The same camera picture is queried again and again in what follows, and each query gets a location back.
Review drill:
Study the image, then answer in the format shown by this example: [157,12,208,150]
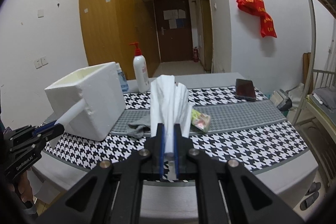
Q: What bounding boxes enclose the white pump lotion bottle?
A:
[130,42,150,93]

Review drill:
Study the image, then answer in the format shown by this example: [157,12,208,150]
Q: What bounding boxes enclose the metal bunk bed frame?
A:
[293,0,335,138]

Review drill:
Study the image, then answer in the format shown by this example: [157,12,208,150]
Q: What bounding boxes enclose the red hanging bags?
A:
[236,0,277,38]

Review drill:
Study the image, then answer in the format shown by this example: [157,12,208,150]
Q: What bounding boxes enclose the houndstooth table cloth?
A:
[44,86,308,173]

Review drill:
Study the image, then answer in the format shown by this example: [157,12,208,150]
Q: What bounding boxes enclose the left hand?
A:
[6,171,37,216]

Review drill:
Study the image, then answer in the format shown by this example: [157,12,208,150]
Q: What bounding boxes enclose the red fire extinguisher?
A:
[193,47,199,63]

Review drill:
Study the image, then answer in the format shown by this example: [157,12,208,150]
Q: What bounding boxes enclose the white styrofoam box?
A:
[45,62,126,141]

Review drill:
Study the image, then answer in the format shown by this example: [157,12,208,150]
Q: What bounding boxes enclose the black slippers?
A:
[299,182,322,211]

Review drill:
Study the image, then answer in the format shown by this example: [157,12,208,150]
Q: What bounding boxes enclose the side wooden door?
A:
[199,0,213,73]

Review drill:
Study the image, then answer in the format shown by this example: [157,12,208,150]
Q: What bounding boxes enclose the wooden wardrobe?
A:
[79,0,161,80]

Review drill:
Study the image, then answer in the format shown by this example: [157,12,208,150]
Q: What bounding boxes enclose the dark brown entrance door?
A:
[154,0,193,63]

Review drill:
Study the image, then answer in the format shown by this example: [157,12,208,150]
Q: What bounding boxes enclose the white wall socket pair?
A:
[34,56,49,69]

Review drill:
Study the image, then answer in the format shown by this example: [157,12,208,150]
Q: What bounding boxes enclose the black smartphone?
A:
[235,79,256,102]

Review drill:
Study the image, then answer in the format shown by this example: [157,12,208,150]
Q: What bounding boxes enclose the white wall switch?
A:
[37,9,45,18]

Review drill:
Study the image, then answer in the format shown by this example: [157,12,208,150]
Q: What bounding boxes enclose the green snack wrapper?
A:
[191,109,211,133]

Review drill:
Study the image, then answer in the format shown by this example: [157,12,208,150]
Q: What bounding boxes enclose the grey sock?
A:
[126,115,151,139]

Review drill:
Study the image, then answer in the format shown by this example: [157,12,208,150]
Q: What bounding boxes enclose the small clear spray bottle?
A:
[116,63,129,93]

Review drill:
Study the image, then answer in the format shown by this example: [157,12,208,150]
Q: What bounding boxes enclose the white tissue paper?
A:
[150,75,193,159]

